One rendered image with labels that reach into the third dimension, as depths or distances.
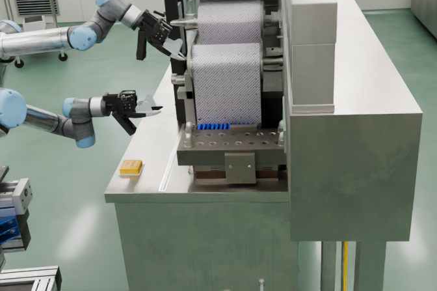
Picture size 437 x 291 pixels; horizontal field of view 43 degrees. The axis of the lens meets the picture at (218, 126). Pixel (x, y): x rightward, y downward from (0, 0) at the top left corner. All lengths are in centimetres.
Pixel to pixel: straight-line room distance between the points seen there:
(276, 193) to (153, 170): 47
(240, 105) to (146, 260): 66
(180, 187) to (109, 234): 146
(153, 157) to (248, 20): 63
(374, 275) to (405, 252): 172
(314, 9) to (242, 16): 112
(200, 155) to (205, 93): 25
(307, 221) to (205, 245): 84
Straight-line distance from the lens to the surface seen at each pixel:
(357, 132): 110
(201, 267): 204
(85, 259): 316
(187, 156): 186
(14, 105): 182
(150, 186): 193
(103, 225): 339
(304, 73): 105
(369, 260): 136
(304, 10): 102
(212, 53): 194
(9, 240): 244
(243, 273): 204
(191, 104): 208
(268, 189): 185
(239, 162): 183
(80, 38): 187
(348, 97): 116
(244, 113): 199
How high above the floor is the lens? 188
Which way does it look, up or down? 25 degrees down
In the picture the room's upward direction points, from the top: 4 degrees counter-clockwise
